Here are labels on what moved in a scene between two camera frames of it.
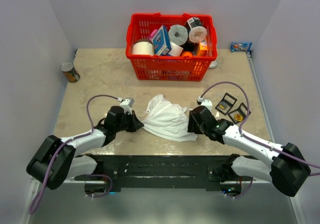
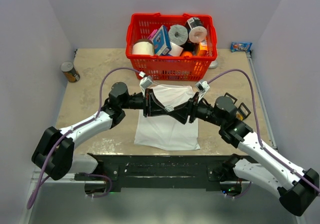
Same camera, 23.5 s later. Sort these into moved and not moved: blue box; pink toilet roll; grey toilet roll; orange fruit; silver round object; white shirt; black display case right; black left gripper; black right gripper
Moved: black left gripper; black right gripper; white shirt
Not moved: orange fruit; grey toilet roll; silver round object; black display case right; blue box; pink toilet roll
